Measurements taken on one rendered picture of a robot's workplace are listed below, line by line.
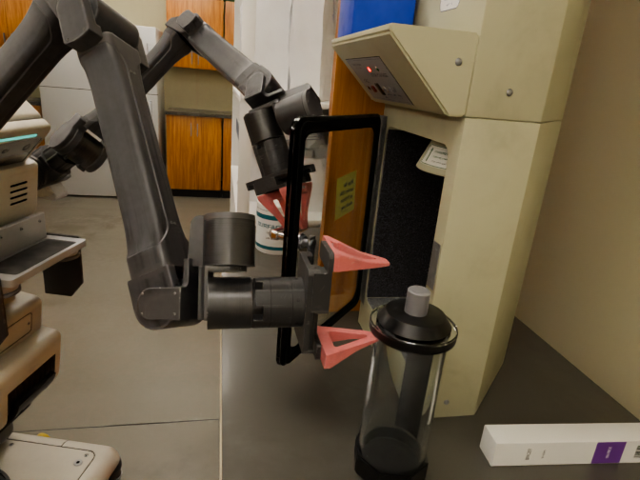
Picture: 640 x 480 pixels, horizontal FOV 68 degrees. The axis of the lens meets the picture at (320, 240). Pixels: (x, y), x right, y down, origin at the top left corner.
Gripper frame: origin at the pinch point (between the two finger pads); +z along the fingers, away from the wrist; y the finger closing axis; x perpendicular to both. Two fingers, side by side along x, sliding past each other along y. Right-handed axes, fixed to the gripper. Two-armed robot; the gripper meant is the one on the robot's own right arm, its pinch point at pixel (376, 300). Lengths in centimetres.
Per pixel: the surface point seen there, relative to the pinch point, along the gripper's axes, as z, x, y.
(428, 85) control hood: 6.6, 9.1, 24.7
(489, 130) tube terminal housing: 15.9, 8.9, 19.9
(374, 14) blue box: 5.0, 29.2, 34.8
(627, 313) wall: 55, 17, -12
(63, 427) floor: -80, 128, -118
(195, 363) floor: -29, 170, -117
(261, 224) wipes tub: -6, 84, -16
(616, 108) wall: 55, 32, 24
